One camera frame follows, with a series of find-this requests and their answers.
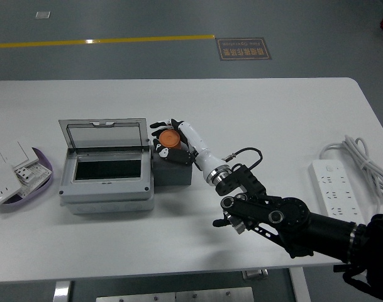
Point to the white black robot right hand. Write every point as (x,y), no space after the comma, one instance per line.
(199,148)

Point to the orange cylinder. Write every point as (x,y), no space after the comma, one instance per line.
(169,139)

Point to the grey box with clear lid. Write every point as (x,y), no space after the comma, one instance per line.
(109,192)

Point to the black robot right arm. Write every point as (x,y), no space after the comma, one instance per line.
(291,217)

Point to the dark grey cube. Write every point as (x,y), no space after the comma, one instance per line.
(172,174)

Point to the purple tray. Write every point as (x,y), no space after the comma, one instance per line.
(41,185)

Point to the white table leg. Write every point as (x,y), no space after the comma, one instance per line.
(62,291)
(299,284)

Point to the white socket module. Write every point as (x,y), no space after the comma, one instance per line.
(31,174)

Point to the black table control panel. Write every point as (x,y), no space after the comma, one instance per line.
(343,268)

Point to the large white socket panel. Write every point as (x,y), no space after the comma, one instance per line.
(2,188)

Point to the small grey floor plate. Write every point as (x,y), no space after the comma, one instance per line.
(42,14)

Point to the metal table bracket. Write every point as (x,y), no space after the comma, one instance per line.
(255,274)

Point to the grey metal base plate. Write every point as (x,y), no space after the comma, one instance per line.
(175,295)

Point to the white switch plate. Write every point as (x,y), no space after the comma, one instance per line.
(18,154)

